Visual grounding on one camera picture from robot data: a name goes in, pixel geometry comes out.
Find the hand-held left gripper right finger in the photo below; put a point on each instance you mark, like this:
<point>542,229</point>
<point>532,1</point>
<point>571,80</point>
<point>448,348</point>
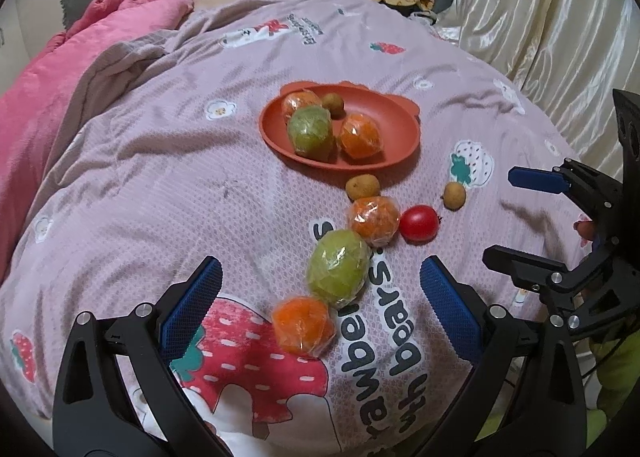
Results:
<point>450,309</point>

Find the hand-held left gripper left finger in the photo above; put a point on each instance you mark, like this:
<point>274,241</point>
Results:
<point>192,307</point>

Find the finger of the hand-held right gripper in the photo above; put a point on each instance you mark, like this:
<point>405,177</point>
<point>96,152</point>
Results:
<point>535,179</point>
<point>525,267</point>

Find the brown longan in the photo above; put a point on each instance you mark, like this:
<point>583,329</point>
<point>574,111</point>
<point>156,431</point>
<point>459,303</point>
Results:
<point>332,104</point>
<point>454,196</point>
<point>362,187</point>

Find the red tomato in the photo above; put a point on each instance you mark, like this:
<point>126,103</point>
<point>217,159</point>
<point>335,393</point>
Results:
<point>419,223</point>

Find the plastic-wrapped orange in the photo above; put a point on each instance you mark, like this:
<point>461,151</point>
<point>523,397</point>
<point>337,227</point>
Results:
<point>302,326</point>
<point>299,103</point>
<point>375,220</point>
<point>360,137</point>

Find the plastic-wrapped green guava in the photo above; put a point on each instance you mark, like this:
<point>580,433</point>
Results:
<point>310,132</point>
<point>337,267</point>

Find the terracotta bear-eared plate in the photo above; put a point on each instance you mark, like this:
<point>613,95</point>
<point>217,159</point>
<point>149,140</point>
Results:
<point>400,137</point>

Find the person's right hand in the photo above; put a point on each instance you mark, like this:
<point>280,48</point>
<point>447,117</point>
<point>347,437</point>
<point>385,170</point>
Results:
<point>584,233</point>

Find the yellow-green garment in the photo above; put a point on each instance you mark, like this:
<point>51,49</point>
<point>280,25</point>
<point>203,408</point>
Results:
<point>620,367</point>

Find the strawberry-printed purple quilt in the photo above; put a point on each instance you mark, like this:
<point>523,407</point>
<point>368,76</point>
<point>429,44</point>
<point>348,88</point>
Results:
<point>175,162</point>

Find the cream satin curtain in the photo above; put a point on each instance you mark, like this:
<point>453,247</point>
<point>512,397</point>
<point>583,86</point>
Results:
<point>540,27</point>

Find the pink fleece blanket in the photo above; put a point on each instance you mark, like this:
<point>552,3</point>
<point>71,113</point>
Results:
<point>60,77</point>

